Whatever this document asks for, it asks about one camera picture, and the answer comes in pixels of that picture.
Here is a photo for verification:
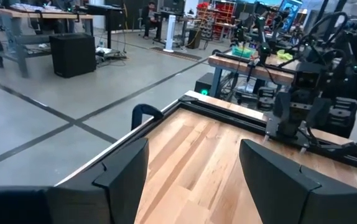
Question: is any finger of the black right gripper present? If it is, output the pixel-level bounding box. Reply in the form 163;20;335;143
273;91;293;125
305;98;332;128

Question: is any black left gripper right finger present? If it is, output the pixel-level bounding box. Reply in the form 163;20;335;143
239;139;357;224

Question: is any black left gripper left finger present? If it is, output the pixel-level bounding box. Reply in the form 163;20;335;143
0;138;150;224

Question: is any yellow green object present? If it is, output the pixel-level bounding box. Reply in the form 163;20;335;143
276;49;294;62

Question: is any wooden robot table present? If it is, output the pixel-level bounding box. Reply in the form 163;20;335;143
208;51;299;100

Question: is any green plastic bin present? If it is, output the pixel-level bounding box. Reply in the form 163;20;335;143
231;45;256;58

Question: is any black computer with green light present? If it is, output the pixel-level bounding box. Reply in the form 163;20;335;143
193;72;215;96

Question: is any blue poster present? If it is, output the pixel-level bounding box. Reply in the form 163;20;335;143
279;0;304;34

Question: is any red storage rack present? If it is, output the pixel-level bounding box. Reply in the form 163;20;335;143
197;0;238;41

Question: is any black waste bin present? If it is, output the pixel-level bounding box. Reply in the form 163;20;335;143
187;28;202;50

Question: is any white tower fan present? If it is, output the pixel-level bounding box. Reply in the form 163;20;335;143
162;14;177;53

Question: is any black cube speaker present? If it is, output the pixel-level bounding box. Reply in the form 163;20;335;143
49;33;98;78

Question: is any person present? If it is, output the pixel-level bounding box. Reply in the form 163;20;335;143
140;1;159;40

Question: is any black office desk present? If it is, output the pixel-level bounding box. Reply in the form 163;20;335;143
85;3;126;49

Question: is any wooden workbench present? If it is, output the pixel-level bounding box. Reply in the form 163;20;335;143
0;2;94;78

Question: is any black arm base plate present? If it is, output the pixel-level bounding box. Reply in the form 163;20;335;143
264;111;353;150

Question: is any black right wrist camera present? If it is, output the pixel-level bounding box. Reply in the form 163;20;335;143
295;62;326;91

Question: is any black aluminium table frame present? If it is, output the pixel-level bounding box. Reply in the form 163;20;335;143
53;94;357;187

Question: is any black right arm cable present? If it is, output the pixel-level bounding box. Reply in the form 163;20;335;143
302;11;350;52

